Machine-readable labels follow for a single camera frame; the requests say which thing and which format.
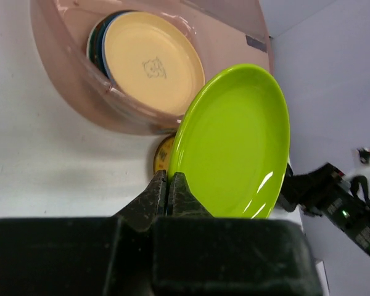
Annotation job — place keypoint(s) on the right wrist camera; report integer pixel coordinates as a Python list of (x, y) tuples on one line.
[(361, 157)]

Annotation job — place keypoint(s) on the lime green plate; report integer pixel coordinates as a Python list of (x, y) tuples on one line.
[(233, 143)]

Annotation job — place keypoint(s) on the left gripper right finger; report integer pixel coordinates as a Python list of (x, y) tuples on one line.
[(182, 202)]

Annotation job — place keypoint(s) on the pink translucent plastic bin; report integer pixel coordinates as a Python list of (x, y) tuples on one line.
[(224, 33)]

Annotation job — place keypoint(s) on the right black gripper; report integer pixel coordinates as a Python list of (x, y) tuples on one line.
[(325, 192)]

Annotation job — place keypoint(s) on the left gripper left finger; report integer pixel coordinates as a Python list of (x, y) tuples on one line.
[(140, 214)]

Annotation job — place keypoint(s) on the dark teal plate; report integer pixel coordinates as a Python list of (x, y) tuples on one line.
[(94, 44)]

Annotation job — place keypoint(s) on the peach orange plate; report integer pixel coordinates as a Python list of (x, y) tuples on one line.
[(152, 61)]

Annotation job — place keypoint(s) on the brown yellow patterned plate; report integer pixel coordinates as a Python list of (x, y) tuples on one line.
[(162, 154)]

